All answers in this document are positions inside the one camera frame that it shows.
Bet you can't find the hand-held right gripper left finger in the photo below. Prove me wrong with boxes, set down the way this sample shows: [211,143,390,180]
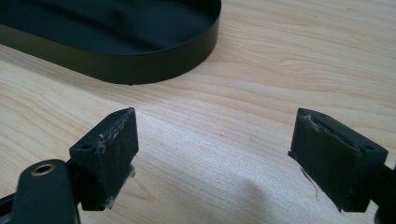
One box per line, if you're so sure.
[68,106,140,212]

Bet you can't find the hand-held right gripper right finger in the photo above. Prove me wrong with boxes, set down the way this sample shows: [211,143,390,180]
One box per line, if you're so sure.
[288,107,389,213]

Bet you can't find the black oval metal tray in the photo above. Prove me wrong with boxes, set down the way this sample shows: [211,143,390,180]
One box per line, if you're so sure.
[0,0,222,86]

